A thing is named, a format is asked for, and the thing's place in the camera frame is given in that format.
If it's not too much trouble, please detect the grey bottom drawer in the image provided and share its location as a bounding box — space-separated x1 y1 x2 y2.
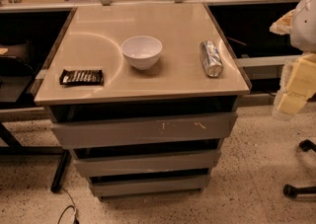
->
89 175 210 197

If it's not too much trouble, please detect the grey drawer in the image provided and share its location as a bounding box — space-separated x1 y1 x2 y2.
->
51 112 237 149
89 175 210 197
74 150 221 178

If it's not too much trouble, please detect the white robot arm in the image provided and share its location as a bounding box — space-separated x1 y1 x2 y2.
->
270 0 316 120

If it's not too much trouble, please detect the grey top drawer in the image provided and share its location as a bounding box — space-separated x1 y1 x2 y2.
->
51 112 237 149

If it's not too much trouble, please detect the grey middle drawer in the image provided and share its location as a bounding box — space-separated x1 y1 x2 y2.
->
74 150 221 178

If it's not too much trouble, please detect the grey drawer cabinet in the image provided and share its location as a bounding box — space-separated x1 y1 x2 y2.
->
35 3 250 185

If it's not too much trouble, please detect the silver soda can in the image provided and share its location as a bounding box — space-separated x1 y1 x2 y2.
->
199 40 223 78

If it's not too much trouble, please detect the white ceramic bowl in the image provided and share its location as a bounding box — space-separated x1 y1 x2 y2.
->
120 36 163 70

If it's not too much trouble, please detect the dark chocolate bar wrapper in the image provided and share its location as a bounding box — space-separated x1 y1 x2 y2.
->
59 70 103 86

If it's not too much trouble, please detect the black table leg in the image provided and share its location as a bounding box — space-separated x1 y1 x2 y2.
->
50 150 70 193

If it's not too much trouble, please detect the grey metal rail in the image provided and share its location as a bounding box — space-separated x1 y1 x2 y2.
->
235 55 298 80

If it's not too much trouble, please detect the black floor cable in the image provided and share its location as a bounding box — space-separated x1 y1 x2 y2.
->
56 187 81 224

